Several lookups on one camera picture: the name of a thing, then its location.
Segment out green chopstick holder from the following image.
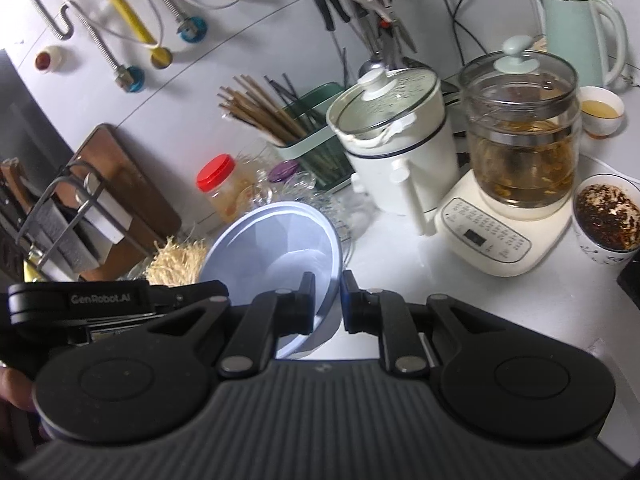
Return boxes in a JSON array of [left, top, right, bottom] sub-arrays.
[[273, 81, 354, 192]]

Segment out wire cup rack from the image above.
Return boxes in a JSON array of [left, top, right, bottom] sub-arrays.
[[236, 160, 375, 264]]

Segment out mint green electric kettle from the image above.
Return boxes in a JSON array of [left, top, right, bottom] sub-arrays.
[[540, 0, 628, 87]]

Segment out hanging utensils on wall rack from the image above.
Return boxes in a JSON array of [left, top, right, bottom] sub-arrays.
[[314, 0, 398, 77]]

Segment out cleaver knife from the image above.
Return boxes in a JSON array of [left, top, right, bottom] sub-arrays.
[[86, 188, 132, 245]]

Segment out small cup of tea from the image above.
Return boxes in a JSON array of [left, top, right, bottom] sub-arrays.
[[578, 86, 625, 139]]

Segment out large pale blue plastic bowl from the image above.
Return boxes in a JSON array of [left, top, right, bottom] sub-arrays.
[[198, 202, 343, 359]]

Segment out patterned bowl with spices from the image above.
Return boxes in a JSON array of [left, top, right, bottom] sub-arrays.
[[572, 174, 639, 266]]

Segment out white electric cooking pot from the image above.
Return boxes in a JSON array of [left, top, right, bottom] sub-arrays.
[[326, 68, 460, 235]]

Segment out person's left hand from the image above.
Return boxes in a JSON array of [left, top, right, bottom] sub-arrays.
[[0, 366, 36, 417]]

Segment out yellow gas pipe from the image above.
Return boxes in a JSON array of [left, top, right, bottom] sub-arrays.
[[108, 0, 174, 70]]

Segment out black metal knife rack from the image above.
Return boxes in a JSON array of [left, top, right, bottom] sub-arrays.
[[1, 157, 154, 281]]

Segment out red-lidded plastic jar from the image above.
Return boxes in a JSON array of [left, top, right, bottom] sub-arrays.
[[195, 154, 253, 223]]

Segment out wooden cutting board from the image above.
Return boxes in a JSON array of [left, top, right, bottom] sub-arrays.
[[55, 124, 181, 281]]

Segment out bundle of wooden chopsticks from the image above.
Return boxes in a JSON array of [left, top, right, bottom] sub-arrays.
[[218, 75, 308, 148]]

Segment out glass health kettle with base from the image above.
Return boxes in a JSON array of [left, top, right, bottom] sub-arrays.
[[435, 36, 582, 278]]

